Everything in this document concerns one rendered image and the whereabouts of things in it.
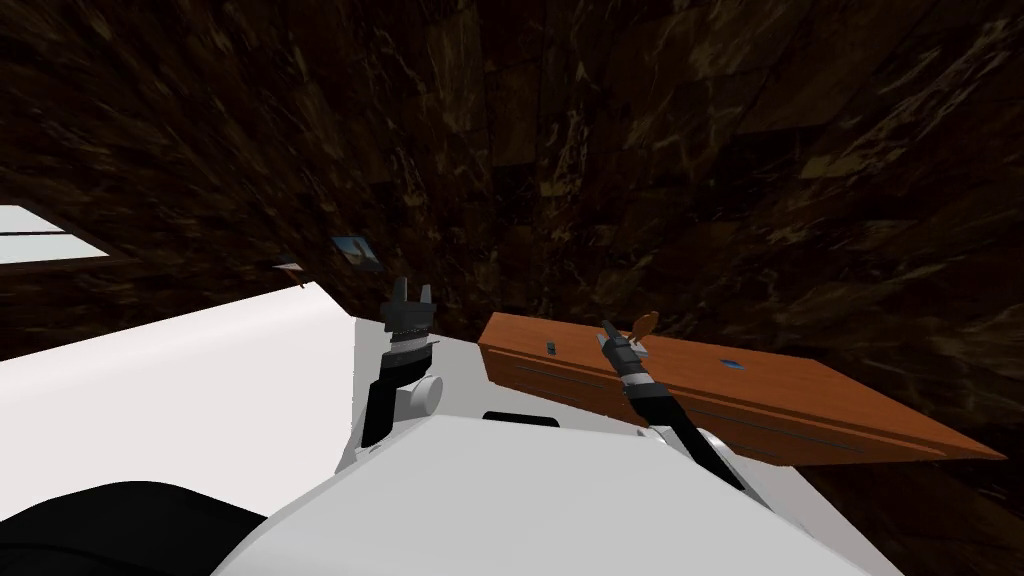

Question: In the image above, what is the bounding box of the blue wall picture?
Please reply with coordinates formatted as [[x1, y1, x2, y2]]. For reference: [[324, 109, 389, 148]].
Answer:
[[331, 235, 385, 273]]

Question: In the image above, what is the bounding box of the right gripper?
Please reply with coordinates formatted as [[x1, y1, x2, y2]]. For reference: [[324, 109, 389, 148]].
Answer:
[[596, 319, 650, 366]]

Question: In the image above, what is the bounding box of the brown wooden table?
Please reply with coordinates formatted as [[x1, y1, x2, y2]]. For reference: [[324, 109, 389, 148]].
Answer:
[[477, 311, 1009, 469]]

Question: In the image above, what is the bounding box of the bright window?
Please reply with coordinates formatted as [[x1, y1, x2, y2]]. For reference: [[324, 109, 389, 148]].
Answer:
[[0, 203, 111, 266]]

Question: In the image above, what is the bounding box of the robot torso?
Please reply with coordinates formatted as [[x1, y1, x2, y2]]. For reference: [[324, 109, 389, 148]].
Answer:
[[209, 409, 875, 576]]

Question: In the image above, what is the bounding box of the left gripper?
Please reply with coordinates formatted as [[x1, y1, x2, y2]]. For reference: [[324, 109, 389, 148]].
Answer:
[[380, 276, 439, 336]]

